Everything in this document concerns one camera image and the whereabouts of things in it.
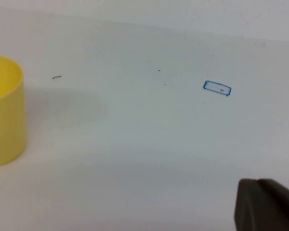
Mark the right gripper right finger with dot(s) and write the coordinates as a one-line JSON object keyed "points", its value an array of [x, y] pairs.
{"points": [[281, 209]]}

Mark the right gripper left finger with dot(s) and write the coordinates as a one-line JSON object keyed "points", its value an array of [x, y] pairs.
{"points": [[246, 207]]}

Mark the yellow plastic cup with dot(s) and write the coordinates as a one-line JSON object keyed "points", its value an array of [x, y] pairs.
{"points": [[4, 125]]}

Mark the blue outlined rectangular label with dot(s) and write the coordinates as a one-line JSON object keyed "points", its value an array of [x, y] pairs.
{"points": [[217, 88]]}

